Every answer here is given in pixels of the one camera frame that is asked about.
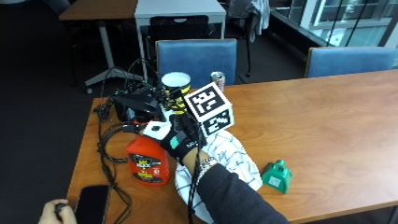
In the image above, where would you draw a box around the grey white table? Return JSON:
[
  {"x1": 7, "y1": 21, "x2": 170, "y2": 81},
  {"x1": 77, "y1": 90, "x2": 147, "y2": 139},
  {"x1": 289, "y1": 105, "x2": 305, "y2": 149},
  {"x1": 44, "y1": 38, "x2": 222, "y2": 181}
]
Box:
[{"x1": 133, "y1": 0, "x2": 228, "y2": 82}]

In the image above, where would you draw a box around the black yellow cup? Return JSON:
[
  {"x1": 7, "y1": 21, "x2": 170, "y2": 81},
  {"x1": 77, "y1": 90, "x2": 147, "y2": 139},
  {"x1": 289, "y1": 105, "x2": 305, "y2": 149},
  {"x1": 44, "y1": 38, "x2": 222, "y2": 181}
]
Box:
[{"x1": 161, "y1": 72, "x2": 193, "y2": 116}]

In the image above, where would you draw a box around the orange spray bottle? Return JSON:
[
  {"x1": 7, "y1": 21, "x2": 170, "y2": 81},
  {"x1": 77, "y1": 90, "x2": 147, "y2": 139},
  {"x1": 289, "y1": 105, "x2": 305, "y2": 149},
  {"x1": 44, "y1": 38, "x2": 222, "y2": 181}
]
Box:
[{"x1": 111, "y1": 91, "x2": 172, "y2": 188}]

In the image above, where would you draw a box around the blue padded chair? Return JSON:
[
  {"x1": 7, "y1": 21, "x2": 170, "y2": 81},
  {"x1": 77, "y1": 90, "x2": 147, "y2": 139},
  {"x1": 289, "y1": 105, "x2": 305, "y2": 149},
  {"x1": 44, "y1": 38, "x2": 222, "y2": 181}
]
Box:
[
  {"x1": 154, "y1": 38, "x2": 238, "y2": 91},
  {"x1": 304, "y1": 46, "x2": 398, "y2": 79}
]

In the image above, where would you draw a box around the white palm camera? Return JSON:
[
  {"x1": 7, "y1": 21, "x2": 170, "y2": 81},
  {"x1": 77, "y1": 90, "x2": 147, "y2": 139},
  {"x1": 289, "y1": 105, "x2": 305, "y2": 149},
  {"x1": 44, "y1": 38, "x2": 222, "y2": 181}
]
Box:
[{"x1": 143, "y1": 120, "x2": 173, "y2": 142}]

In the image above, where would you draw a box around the white marker cube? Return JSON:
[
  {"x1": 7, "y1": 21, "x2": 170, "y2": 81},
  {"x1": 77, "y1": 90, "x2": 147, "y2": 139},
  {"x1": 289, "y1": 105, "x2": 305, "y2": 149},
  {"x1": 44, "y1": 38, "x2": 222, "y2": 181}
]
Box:
[{"x1": 182, "y1": 81, "x2": 237, "y2": 137}]

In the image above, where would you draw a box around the silver wristwatch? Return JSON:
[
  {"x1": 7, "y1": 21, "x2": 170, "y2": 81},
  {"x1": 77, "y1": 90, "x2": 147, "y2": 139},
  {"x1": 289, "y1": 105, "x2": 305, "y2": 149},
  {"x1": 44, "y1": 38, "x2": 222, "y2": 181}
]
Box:
[{"x1": 197, "y1": 157, "x2": 218, "y2": 175}]

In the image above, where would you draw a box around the brown table with metal leg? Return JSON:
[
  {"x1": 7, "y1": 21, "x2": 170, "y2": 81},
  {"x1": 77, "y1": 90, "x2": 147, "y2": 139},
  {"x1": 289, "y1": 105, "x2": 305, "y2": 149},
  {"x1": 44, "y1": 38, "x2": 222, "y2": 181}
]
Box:
[{"x1": 59, "y1": 0, "x2": 144, "y2": 94}]

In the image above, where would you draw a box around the window frame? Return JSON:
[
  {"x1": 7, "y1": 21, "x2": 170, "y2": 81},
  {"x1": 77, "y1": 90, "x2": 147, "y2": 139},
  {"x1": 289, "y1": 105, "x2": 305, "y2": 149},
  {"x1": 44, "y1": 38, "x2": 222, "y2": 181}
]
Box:
[{"x1": 269, "y1": 0, "x2": 398, "y2": 49}]

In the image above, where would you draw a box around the white hanging garment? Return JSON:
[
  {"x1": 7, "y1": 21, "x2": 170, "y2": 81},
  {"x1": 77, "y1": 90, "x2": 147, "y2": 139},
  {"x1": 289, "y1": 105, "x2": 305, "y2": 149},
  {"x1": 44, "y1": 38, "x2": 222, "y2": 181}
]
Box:
[{"x1": 248, "y1": 0, "x2": 272, "y2": 44}]

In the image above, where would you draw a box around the small black clicker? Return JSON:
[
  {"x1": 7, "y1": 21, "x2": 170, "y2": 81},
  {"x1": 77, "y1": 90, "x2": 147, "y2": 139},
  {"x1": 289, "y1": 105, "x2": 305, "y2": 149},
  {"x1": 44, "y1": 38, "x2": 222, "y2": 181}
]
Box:
[{"x1": 53, "y1": 203, "x2": 68, "y2": 217}]

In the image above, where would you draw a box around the black phone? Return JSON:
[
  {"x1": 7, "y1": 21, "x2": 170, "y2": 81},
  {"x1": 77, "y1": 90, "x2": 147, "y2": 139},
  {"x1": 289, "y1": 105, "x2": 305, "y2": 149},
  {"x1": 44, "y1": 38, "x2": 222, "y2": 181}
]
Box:
[{"x1": 73, "y1": 184, "x2": 112, "y2": 224}]

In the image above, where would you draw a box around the black mesh chair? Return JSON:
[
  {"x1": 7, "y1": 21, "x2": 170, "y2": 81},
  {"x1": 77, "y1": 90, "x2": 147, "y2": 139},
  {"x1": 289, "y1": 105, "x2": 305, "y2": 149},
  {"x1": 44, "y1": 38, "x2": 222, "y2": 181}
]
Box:
[{"x1": 145, "y1": 14, "x2": 214, "y2": 42}]

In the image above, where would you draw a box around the silver drink can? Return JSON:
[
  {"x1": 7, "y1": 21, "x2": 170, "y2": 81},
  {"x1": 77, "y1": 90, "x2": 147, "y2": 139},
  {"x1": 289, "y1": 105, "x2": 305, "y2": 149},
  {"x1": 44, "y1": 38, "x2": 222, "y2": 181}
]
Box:
[{"x1": 210, "y1": 71, "x2": 228, "y2": 93}]

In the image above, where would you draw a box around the black cable bundle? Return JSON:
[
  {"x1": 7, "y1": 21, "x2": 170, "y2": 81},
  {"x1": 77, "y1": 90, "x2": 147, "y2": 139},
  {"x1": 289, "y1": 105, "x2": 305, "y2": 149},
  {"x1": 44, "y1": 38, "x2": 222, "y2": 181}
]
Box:
[{"x1": 92, "y1": 57, "x2": 135, "y2": 224}]

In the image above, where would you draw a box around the green bell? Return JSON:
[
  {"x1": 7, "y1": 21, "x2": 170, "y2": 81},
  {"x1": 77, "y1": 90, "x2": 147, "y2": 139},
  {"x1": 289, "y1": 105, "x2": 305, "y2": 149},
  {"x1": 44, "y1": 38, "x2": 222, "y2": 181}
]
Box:
[{"x1": 260, "y1": 160, "x2": 294, "y2": 195}]

